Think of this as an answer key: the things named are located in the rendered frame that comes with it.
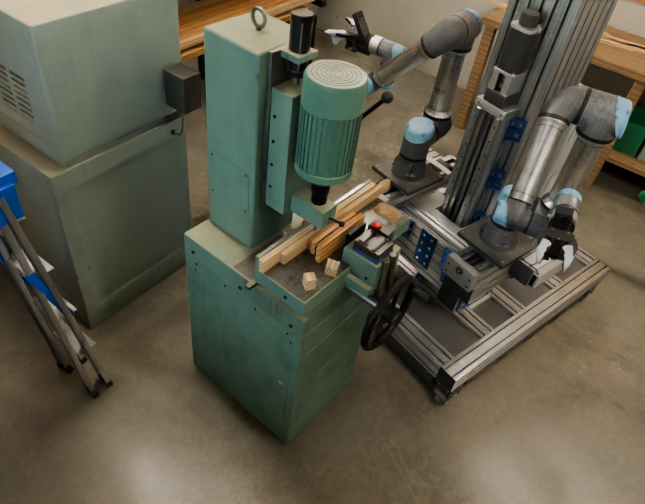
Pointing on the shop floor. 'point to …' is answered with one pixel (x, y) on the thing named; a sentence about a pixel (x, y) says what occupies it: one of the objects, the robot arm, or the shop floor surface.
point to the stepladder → (5, 178)
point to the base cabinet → (270, 352)
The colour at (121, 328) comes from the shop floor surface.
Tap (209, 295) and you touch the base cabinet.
